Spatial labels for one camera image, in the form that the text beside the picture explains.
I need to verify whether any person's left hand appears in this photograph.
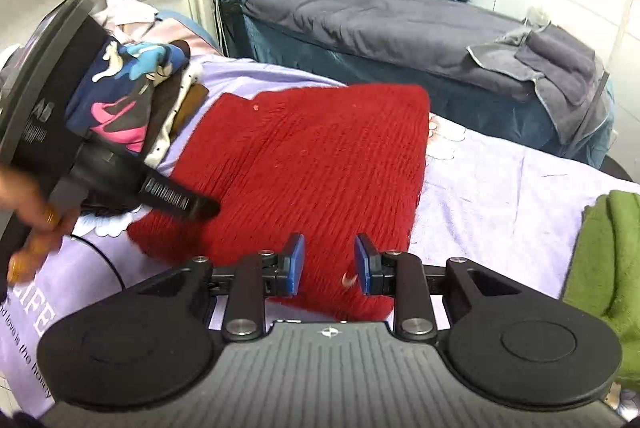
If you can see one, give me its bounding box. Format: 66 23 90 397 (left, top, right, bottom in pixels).
0 165 80 285

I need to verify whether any navy cartoon printed garment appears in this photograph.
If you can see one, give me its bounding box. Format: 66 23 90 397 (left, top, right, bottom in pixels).
65 36 193 155

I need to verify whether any grey towel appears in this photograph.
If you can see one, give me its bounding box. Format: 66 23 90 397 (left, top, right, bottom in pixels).
466 21 609 145

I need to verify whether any grey covered massage bed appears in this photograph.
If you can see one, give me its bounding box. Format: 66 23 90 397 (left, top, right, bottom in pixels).
219 0 617 170

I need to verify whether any brown and white garment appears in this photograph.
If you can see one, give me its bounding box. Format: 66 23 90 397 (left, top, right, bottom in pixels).
145 67 212 170

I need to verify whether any green fleece cloth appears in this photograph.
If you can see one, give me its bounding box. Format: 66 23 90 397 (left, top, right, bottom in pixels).
561 189 640 390

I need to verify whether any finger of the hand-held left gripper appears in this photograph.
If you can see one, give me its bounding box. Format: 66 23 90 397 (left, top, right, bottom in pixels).
134 172 222 220

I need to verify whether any black cable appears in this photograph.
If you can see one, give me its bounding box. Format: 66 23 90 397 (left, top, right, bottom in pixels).
69 234 129 293

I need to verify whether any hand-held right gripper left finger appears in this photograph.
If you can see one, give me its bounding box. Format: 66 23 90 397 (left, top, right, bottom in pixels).
135 233 306 342

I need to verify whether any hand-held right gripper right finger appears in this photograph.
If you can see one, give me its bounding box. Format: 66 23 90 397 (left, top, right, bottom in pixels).
353 233 526 342

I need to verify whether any red knit sweater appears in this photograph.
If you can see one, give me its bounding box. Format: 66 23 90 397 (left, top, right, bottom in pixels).
126 83 432 323

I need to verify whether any pink cloth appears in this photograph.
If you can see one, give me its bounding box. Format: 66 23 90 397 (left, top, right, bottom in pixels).
94 5 222 60

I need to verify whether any lavender flower printed bedsheet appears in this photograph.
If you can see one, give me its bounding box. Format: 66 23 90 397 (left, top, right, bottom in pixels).
0 51 640 420

